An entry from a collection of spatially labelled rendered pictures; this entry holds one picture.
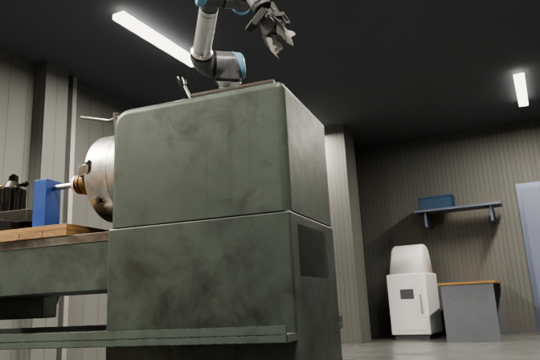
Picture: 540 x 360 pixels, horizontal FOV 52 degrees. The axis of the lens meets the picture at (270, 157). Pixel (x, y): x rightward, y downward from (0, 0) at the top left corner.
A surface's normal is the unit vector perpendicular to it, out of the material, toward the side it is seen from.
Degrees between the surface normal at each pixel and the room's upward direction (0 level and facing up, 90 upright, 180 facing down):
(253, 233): 90
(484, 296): 90
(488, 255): 90
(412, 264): 71
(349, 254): 90
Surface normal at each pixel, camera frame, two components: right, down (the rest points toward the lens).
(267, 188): -0.35, -0.22
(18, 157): 0.90, -0.15
